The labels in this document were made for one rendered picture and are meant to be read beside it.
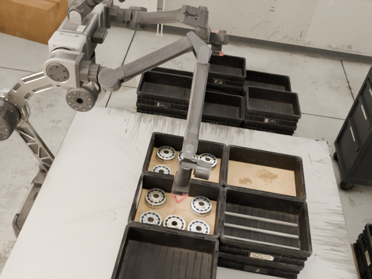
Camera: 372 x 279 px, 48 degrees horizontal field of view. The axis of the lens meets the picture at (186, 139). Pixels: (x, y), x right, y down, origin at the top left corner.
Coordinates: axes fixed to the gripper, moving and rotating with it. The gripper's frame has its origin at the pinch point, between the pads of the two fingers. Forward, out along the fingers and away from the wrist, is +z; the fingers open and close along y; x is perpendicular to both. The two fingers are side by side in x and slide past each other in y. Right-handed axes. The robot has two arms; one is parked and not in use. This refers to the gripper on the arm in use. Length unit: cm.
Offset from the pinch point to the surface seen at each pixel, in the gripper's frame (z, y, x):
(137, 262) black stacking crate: 23.8, -20.2, 11.1
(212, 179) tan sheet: 22.9, 34.0, -15.9
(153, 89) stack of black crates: 60, 147, 33
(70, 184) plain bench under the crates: 39, 25, 56
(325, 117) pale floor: 103, 217, -127
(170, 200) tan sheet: 23.6, 15.5, 3.0
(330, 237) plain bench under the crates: 33, 20, -80
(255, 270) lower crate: 31, -8, -42
